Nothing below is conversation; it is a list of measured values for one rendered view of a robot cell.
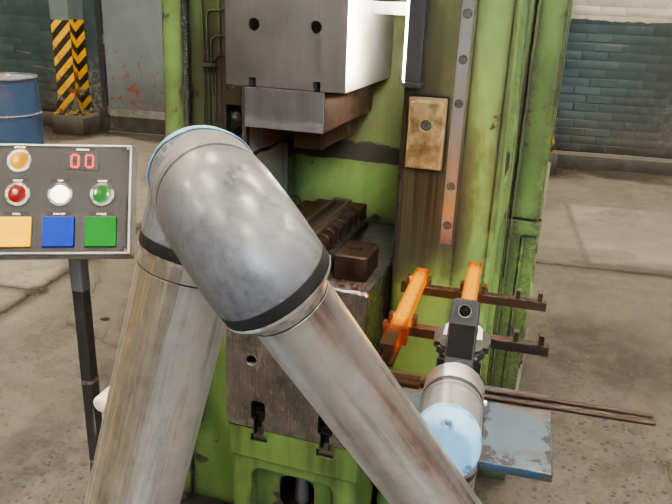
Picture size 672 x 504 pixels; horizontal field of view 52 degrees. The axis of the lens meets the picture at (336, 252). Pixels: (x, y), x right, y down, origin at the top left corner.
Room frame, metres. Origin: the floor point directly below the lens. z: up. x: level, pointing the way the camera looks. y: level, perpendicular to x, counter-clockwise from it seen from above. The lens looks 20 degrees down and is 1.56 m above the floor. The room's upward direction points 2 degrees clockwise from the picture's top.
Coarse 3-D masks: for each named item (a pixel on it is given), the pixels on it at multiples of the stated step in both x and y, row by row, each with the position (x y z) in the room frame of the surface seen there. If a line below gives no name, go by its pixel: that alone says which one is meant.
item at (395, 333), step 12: (420, 276) 1.43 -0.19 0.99; (408, 288) 1.35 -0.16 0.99; (420, 288) 1.36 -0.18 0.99; (408, 300) 1.29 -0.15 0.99; (396, 312) 1.23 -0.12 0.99; (408, 312) 1.23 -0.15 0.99; (384, 324) 1.16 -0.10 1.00; (396, 324) 1.18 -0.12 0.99; (408, 324) 1.21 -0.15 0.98; (384, 336) 1.10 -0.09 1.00; (396, 336) 1.11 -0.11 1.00; (384, 348) 1.08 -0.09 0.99; (396, 348) 1.13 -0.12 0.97; (384, 360) 1.08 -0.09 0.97
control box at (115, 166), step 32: (0, 160) 1.66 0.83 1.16; (32, 160) 1.67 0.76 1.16; (64, 160) 1.68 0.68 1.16; (96, 160) 1.69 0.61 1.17; (128, 160) 1.70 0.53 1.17; (0, 192) 1.62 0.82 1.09; (32, 192) 1.63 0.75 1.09; (128, 192) 1.66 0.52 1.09; (32, 224) 1.59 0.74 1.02; (128, 224) 1.62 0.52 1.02; (0, 256) 1.57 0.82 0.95; (32, 256) 1.58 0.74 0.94; (64, 256) 1.59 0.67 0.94; (96, 256) 1.60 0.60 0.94; (128, 256) 1.62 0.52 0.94
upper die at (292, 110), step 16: (256, 96) 1.65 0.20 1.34; (272, 96) 1.63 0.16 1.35; (288, 96) 1.62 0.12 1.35; (304, 96) 1.61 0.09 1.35; (320, 96) 1.60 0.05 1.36; (336, 96) 1.68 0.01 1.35; (352, 96) 1.81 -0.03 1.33; (368, 96) 1.95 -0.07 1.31; (256, 112) 1.65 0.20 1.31; (272, 112) 1.63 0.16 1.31; (288, 112) 1.62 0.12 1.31; (304, 112) 1.61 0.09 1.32; (320, 112) 1.60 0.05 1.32; (336, 112) 1.68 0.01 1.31; (352, 112) 1.81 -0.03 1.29; (272, 128) 1.63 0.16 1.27; (288, 128) 1.62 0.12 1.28; (304, 128) 1.61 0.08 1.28; (320, 128) 1.60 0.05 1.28
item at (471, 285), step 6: (468, 264) 1.42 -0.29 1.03; (474, 264) 1.42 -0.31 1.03; (480, 264) 1.42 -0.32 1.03; (468, 270) 1.38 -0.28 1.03; (474, 270) 1.38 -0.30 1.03; (480, 270) 1.38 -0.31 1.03; (468, 276) 1.34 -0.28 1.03; (474, 276) 1.34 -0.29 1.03; (468, 282) 1.30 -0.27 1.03; (474, 282) 1.30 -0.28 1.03; (468, 288) 1.26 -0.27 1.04; (474, 288) 1.27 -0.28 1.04; (462, 294) 1.23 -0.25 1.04; (468, 294) 1.23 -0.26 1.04; (474, 294) 1.23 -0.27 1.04
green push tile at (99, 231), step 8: (88, 224) 1.60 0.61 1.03; (96, 224) 1.60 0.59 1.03; (104, 224) 1.61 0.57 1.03; (112, 224) 1.61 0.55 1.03; (88, 232) 1.59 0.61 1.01; (96, 232) 1.59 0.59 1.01; (104, 232) 1.60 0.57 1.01; (112, 232) 1.60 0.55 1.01; (88, 240) 1.58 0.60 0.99; (96, 240) 1.58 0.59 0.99; (104, 240) 1.59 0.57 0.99; (112, 240) 1.59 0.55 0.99
